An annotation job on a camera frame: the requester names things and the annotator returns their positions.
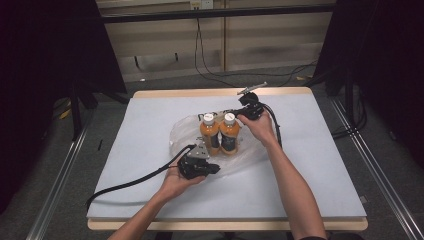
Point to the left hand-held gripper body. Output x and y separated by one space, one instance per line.
195 166

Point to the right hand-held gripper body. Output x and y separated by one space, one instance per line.
251 108

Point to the orange juice bottle white cap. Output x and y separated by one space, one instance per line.
229 135
209 135

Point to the clear plastic bag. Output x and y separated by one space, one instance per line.
185 133

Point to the person's right hand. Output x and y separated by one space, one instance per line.
263 130

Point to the person's left hand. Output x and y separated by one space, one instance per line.
173 185

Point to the wooden table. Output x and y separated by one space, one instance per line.
186 91

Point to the white table mat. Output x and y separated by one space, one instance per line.
133 133

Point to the small black floor object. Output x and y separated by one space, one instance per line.
100 145

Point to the black horizontal bar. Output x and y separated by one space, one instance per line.
216 13

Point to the black metal stand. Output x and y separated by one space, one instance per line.
76 110

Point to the yellow floor tape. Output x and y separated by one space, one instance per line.
65 114

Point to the black curtain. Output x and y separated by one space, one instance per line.
40 66
383 60

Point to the white wall power outlet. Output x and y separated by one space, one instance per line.
201 4

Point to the metal floor rail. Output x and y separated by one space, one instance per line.
56 190
393 200

